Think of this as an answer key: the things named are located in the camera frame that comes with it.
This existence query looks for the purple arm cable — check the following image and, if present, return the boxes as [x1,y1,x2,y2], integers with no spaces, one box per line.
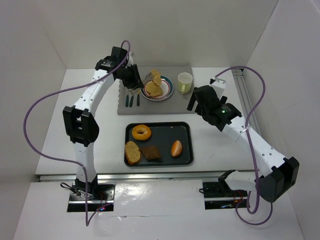
[23,40,132,227]
[214,65,274,226]

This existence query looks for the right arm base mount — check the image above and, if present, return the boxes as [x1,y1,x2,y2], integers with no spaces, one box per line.
[198,182,248,210]

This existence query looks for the orange glazed donut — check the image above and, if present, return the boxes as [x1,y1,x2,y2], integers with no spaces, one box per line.
[132,124,152,141]

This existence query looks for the oval seeded bread slice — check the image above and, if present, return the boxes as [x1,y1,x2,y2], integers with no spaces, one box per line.
[124,141,142,165]

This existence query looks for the gold knife green handle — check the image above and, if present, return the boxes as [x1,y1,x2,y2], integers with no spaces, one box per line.
[136,93,140,107]

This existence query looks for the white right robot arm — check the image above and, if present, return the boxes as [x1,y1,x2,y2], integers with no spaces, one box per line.
[187,85,300,203]

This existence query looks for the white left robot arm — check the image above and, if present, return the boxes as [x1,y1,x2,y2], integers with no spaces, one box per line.
[62,53,142,195]

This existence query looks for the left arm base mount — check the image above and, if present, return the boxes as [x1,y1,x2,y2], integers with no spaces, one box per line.
[60,182,116,213]

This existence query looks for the white plate teal rim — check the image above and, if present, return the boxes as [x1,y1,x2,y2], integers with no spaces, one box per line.
[140,75,174,101]

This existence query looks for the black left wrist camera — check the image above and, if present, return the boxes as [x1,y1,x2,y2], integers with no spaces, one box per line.
[111,46,128,61]

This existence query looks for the metal food tongs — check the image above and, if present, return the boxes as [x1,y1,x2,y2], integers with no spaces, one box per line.
[129,72,153,96]

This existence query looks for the small seeded bread slice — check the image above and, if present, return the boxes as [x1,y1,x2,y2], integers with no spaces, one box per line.
[150,69,162,87]

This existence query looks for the aluminium rail front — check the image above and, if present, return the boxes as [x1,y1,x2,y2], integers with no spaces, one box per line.
[39,171,225,183]

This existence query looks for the orange bread roll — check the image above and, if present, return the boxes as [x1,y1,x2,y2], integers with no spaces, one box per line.
[171,140,183,157]

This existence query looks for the aluminium rail right side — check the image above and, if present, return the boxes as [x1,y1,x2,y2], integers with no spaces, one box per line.
[231,67,262,137]

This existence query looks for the black rectangular tray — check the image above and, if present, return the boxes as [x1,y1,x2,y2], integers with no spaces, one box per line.
[123,121,194,168]

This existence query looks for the gold spoon green handle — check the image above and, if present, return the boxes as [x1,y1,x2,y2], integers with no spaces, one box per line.
[125,93,130,107]

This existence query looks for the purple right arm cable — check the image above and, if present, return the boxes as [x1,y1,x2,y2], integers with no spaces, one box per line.
[214,65,274,226]

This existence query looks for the gold fork green handle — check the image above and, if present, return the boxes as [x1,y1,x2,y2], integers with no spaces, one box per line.
[129,94,134,108]

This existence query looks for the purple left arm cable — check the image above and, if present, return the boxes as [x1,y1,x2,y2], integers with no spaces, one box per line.
[23,40,132,227]

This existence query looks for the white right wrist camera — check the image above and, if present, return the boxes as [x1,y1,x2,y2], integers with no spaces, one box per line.
[209,77,226,99]

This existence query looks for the dark brown chocolate bread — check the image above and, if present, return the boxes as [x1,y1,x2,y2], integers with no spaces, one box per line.
[141,145,161,162]

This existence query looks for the grey placemat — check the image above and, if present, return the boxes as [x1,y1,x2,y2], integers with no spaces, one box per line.
[117,65,193,116]

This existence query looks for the pale green mug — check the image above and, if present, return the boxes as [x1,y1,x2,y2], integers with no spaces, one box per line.
[178,72,193,95]

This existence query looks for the aluminium rail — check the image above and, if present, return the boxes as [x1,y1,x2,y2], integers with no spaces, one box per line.
[231,67,262,137]
[39,171,225,183]

